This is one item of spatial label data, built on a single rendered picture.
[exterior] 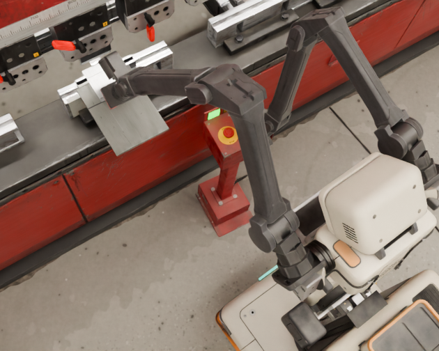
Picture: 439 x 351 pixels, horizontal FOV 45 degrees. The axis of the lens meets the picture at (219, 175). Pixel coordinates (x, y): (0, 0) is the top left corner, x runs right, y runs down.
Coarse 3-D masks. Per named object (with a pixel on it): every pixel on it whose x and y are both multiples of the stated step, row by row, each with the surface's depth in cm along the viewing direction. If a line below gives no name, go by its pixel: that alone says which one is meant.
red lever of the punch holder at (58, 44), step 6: (54, 42) 135; (60, 42) 135; (66, 42) 137; (72, 42) 139; (78, 42) 141; (54, 48) 135; (60, 48) 136; (66, 48) 137; (72, 48) 138; (78, 48) 140; (84, 48) 141
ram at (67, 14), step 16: (0, 0) 118; (16, 0) 120; (32, 0) 123; (48, 0) 126; (64, 0) 128; (96, 0) 135; (0, 16) 121; (16, 16) 124; (64, 16) 133; (32, 32) 131
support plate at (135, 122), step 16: (80, 96) 165; (96, 96) 165; (144, 96) 166; (96, 112) 163; (112, 112) 163; (128, 112) 164; (144, 112) 164; (112, 128) 161; (128, 128) 162; (144, 128) 162; (160, 128) 163; (112, 144) 159; (128, 144) 160
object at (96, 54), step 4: (104, 48) 158; (108, 48) 159; (96, 52) 157; (100, 52) 158; (104, 52) 159; (108, 52) 162; (84, 56) 156; (88, 56) 157; (92, 56) 158; (96, 56) 160; (80, 60) 156; (84, 60) 157; (88, 60) 160; (92, 60) 161
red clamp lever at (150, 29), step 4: (148, 16) 148; (148, 20) 147; (152, 20) 147; (148, 24) 150; (152, 24) 148; (148, 28) 151; (152, 28) 151; (148, 32) 152; (152, 32) 152; (148, 36) 154; (152, 36) 154; (152, 40) 155
